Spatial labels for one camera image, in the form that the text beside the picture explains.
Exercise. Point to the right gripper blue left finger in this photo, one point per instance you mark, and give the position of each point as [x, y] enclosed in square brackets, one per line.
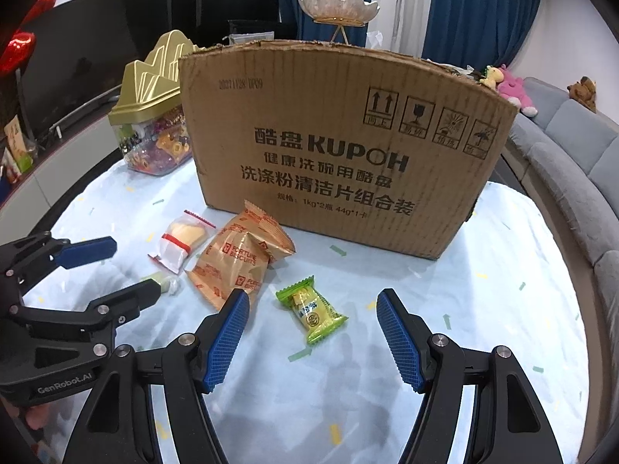
[116, 424]

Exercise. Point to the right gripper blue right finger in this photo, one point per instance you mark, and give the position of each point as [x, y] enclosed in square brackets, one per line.
[508, 423]

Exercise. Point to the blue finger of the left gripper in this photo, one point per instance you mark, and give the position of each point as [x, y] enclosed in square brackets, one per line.
[27, 261]
[121, 299]

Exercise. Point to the clear red-trim biscuit packet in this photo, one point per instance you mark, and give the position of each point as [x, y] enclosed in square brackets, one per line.
[181, 238]

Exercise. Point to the orange fortune biscuit packet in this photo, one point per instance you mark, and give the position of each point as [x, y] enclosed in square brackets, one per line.
[239, 255]

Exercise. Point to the white tv cabinet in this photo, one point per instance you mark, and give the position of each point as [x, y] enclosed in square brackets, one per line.
[86, 147]

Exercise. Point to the gold lid candy container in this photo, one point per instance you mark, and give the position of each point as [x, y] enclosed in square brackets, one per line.
[148, 120]

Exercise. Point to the red heart balloon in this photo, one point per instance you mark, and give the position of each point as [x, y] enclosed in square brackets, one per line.
[17, 53]

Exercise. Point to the green wrapped candy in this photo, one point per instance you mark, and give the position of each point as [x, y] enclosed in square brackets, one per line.
[318, 317]

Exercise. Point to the black television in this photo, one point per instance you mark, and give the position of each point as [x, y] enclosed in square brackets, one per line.
[82, 50]

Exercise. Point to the black piano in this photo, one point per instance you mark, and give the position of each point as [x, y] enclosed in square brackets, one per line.
[208, 14]

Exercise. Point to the grey sectional sofa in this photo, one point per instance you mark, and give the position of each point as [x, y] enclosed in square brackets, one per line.
[566, 159]

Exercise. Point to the brown cardboard box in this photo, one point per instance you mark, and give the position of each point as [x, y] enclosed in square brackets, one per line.
[358, 144]

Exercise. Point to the pink plush toy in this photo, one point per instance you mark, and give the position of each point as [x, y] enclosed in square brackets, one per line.
[511, 88]

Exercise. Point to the brown plush toy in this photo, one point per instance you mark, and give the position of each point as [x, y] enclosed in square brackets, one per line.
[584, 92]

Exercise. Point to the yellow plush toy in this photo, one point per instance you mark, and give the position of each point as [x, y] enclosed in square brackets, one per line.
[492, 77]

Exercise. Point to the two-tier white snack stand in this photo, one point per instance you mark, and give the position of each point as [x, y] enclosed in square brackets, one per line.
[342, 14]

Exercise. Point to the blue curtain right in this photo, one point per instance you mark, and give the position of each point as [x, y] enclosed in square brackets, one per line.
[477, 33]

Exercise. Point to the white sheer curtain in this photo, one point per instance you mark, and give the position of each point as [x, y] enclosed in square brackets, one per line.
[400, 26]

